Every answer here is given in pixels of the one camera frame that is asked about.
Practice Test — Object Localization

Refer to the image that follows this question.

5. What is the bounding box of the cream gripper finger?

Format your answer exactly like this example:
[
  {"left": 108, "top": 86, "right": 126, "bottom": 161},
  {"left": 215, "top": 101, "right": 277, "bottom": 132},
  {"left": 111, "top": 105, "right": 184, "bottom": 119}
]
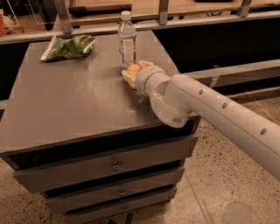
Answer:
[
  {"left": 122, "top": 70, "right": 137, "bottom": 89},
  {"left": 138, "top": 60, "right": 153, "bottom": 69}
]

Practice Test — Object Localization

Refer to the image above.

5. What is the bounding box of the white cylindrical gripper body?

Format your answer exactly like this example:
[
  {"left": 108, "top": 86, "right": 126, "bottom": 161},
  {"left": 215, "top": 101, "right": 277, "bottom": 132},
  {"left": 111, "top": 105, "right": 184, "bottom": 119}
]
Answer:
[{"left": 135, "top": 66, "right": 170, "bottom": 97}]

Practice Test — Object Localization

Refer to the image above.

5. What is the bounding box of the orange fruit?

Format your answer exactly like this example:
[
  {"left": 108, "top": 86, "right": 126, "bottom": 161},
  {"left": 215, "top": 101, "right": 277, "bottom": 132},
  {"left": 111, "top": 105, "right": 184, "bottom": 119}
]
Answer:
[{"left": 127, "top": 64, "right": 141, "bottom": 72}]

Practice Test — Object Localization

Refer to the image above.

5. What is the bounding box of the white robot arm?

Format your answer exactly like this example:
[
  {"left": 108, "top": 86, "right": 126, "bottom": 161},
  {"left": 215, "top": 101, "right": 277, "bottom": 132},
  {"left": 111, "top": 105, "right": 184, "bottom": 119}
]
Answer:
[{"left": 122, "top": 61, "right": 280, "bottom": 179}]

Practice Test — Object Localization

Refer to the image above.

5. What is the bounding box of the clear plastic water bottle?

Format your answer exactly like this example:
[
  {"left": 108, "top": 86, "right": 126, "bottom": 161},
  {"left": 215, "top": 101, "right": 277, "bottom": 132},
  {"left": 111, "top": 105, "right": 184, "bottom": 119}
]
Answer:
[{"left": 118, "top": 10, "right": 137, "bottom": 70}]

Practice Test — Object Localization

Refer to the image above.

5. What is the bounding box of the grey drawer cabinet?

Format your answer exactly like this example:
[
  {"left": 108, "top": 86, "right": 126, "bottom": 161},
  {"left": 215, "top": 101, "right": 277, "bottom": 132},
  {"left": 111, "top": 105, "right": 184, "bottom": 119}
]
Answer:
[{"left": 0, "top": 30, "right": 207, "bottom": 224}]

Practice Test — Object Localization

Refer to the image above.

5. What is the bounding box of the green chip bag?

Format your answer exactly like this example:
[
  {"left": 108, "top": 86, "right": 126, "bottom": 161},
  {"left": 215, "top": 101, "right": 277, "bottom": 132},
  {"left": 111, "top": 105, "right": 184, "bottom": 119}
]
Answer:
[{"left": 40, "top": 35, "right": 96, "bottom": 62}]

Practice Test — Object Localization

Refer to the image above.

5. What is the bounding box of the wooden shelf with metal posts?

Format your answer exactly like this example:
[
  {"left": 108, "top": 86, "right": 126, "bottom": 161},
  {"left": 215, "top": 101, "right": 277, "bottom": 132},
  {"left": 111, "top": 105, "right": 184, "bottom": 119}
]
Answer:
[{"left": 0, "top": 0, "right": 280, "bottom": 45}]

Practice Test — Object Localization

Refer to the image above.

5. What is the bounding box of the top grey drawer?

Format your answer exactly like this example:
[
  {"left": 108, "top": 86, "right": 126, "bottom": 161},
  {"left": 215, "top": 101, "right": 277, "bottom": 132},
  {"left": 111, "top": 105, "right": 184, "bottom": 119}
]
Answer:
[{"left": 13, "top": 135, "right": 198, "bottom": 193}]

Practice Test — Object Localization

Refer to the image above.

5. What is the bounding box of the grey drawer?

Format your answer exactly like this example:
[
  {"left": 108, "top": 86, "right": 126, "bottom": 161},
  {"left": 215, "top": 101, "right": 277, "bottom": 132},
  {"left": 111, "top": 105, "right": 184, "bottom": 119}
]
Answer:
[
  {"left": 13, "top": 135, "right": 198, "bottom": 193},
  {"left": 45, "top": 166, "right": 184, "bottom": 214},
  {"left": 64, "top": 186, "right": 177, "bottom": 224}
]

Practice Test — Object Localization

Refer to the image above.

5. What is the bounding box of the middle grey drawer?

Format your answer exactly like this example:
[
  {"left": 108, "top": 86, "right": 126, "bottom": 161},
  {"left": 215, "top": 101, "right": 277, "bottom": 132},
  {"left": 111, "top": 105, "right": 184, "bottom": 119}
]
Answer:
[{"left": 45, "top": 166, "right": 184, "bottom": 214}]

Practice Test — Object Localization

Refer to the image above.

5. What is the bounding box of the bottom grey drawer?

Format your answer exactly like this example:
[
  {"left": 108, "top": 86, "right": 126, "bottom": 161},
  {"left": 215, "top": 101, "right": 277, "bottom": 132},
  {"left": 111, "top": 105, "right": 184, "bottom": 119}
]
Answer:
[{"left": 64, "top": 186, "right": 177, "bottom": 224}]

